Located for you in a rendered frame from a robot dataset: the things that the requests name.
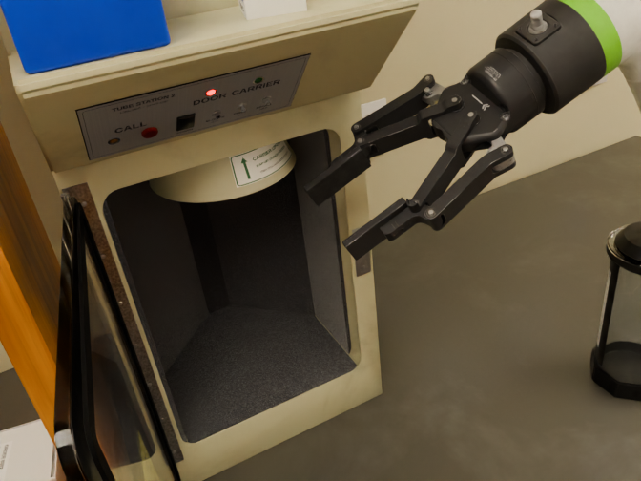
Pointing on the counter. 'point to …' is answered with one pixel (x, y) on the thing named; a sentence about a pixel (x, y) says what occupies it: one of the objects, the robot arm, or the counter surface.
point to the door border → (80, 367)
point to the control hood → (216, 65)
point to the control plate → (95, 149)
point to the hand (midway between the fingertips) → (351, 206)
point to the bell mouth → (228, 176)
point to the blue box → (82, 30)
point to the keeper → (362, 264)
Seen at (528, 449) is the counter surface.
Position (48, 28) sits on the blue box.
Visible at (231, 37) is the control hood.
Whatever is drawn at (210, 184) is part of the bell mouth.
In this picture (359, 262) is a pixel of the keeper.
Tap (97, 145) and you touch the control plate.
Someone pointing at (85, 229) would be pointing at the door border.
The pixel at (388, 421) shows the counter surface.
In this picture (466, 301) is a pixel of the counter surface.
